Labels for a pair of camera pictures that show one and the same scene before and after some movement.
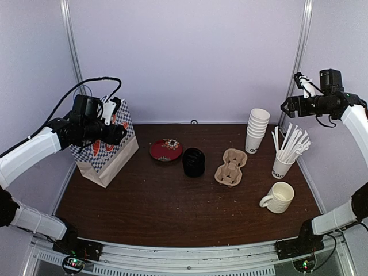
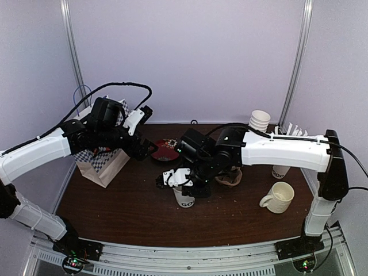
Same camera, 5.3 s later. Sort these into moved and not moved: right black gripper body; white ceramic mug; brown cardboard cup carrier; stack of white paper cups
Moved: right black gripper body
Not moved: brown cardboard cup carrier; stack of white paper cups; white ceramic mug
